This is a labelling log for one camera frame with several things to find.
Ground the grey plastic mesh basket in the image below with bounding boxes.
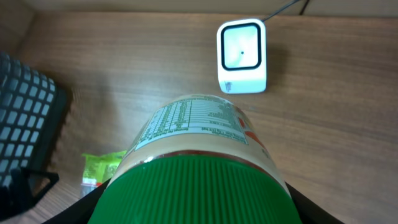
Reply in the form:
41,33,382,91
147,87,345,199
1,52,67,187

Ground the black scanner cable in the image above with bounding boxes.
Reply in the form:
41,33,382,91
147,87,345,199
261,0,310,23

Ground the green gummy candy bag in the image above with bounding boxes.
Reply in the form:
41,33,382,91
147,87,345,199
80,151,126,198

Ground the green lid spread jar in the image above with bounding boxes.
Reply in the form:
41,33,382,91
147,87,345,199
89,94,300,223

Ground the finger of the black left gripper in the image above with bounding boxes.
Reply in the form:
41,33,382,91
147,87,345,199
1,167,59,221

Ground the white barcode scanner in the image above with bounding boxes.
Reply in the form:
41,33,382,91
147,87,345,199
216,18,267,95

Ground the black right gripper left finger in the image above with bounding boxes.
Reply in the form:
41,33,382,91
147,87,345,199
43,179,110,224

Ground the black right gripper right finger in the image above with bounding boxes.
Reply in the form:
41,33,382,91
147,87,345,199
284,182,343,224

